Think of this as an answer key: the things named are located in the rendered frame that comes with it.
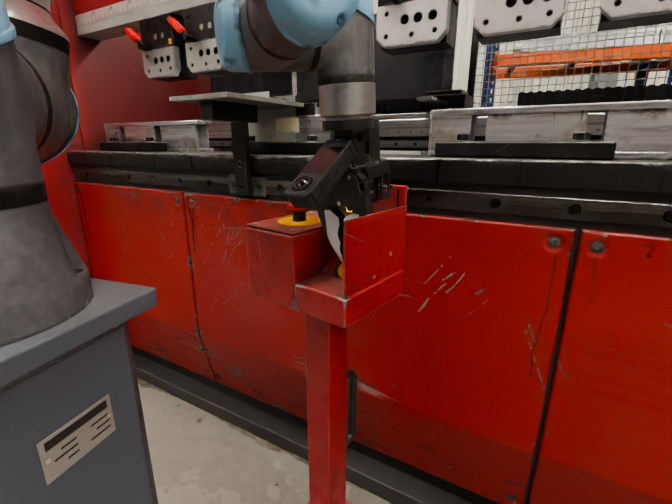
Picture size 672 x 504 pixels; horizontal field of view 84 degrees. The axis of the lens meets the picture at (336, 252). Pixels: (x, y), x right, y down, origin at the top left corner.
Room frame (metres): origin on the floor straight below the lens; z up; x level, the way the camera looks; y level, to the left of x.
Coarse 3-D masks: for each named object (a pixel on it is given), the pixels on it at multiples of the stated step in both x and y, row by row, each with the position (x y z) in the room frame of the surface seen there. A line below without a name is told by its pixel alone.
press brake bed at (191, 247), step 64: (128, 192) 1.22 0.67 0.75; (192, 192) 1.07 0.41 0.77; (256, 192) 0.94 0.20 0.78; (448, 192) 0.71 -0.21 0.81; (512, 192) 0.66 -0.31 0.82; (576, 192) 0.62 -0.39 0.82; (128, 256) 1.25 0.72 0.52; (192, 256) 1.08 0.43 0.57; (448, 256) 0.70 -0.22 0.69; (512, 256) 0.65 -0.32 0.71; (576, 256) 0.60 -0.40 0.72; (640, 256) 0.56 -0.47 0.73; (128, 320) 1.31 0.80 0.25; (192, 320) 1.10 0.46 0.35; (256, 320) 0.96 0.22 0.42; (384, 320) 0.77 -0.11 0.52; (448, 320) 0.70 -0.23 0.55; (512, 320) 0.64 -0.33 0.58; (576, 320) 0.59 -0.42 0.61; (640, 320) 0.55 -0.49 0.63; (192, 384) 1.19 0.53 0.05; (256, 384) 1.01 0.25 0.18; (384, 384) 0.76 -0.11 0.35; (448, 384) 0.69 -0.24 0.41; (512, 384) 0.63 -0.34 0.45; (576, 384) 0.58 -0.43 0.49; (640, 384) 0.54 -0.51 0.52; (384, 448) 0.81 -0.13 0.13; (448, 448) 0.70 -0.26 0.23; (512, 448) 0.62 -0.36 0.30; (576, 448) 0.57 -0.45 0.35; (640, 448) 0.53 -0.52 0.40
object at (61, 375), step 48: (96, 288) 0.32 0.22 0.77; (144, 288) 0.32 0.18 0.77; (48, 336) 0.23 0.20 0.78; (96, 336) 0.26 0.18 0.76; (0, 384) 0.20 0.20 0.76; (48, 384) 0.23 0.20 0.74; (96, 384) 0.26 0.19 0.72; (0, 432) 0.20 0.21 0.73; (48, 432) 0.22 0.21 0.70; (96, 432) 0.25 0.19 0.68; (144, 432) 0.31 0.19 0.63; (0, 480) 0.19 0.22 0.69; (48, 480) 0.21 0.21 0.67; (96, 480) 0.24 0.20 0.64; (144, 480) 0.28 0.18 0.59
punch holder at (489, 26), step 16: (480, 0) 0.80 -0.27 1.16; (496, 0) 0.78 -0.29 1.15; (512, 0) 0.78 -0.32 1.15; (528, 0) 0.77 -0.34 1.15; (544, 0) 0.76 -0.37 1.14; (560, 0) 0.73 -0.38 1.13; (480, 16) 0.79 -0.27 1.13; (496, 16) 0.78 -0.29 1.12; (512, 16) 0.77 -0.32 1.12; (528, 16) 0.75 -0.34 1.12; (544, 16) 0.74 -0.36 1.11; (560, 16) 0.73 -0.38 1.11; (480, 32) 0.79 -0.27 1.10; (496, 32) 0.78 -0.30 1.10; (512, 32) 0.78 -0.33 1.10; (528, 32) 0.78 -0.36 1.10; (544, 32) 0.78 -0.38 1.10; (560, 32) 0.78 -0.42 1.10
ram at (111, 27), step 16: (80, 0) 1.45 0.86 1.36; (96, 0) 1.41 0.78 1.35; (112, 0) 1.36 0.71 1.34; (176, 0) 1.22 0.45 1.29; (192, 0) 1.18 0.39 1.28; (208, 0) 1.15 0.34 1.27; (112, 16) 1.37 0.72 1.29; (128, 16) 1.33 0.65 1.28; (144, 16) 1.29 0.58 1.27; (80, 32) 1.47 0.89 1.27; (96, 32) 1.43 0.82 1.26; (112, 32) 1.43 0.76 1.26
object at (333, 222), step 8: (336, 208) 0.55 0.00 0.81; (344, 208) 0.56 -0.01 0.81; (328, 216) 0.54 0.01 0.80; (336, 216) 0.53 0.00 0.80; (344, 216) 0.54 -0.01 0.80; (328, 224) 0.54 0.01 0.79; (336, 224) 0.53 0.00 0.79; (328, 232) 0.55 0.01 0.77; (336, 232) 0.54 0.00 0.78; (336, 240) 0.54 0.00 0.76; (336, 248) 0.54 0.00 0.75
